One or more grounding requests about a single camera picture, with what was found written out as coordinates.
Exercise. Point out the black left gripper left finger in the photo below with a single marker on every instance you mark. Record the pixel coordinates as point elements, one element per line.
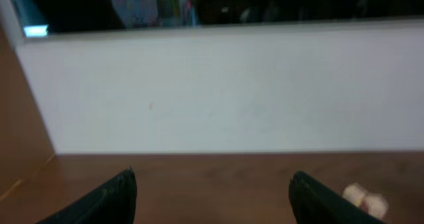
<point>112,202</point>

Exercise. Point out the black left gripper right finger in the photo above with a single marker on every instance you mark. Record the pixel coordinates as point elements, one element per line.
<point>313,202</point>

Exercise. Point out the wooden block with red circle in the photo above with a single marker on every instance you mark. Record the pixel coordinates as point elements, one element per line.
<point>354,193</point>

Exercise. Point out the wooden umbrella picture block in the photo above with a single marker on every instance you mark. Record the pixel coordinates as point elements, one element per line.
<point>374,205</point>

